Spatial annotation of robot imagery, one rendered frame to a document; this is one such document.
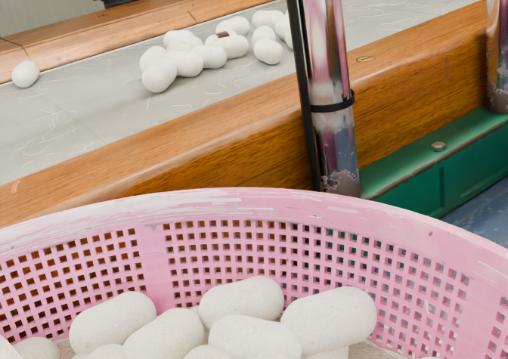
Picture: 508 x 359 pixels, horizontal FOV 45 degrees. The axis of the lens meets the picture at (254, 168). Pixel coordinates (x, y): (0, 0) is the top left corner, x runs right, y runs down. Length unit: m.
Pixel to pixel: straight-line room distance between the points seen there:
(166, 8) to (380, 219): 0.52
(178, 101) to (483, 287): 0.30
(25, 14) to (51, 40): 1.91
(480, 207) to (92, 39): 0.42
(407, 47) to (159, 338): 0.26
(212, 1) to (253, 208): 0.51
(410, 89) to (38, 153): 0.23
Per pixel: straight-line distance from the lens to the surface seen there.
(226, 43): 0.52
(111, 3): 0.95
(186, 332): 0.22
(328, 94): 0.30
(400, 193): 0.35
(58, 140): 0.42
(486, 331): 0.19
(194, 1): 0.71
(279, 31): 0.55
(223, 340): 0.20
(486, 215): 0.39
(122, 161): 0.29
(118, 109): 0.46
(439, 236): 0.19
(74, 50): 0.64
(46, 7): 2.58
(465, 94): 0.42
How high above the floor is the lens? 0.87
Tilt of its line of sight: 25 degrees down
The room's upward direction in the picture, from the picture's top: 10 degrees counter-clockwise
